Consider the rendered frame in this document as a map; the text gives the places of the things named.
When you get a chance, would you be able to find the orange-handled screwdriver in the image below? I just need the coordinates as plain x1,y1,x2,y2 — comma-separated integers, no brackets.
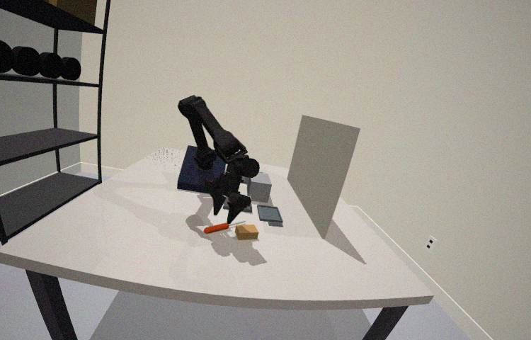
204,220,245,234

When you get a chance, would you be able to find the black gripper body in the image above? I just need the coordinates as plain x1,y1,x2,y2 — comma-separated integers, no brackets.
210,172,251,207

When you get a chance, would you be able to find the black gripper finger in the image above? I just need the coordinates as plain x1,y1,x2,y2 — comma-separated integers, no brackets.
210,193,227,216
227,201,247,224

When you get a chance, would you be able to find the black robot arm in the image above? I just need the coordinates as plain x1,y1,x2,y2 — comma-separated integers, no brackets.
178,95,260,191

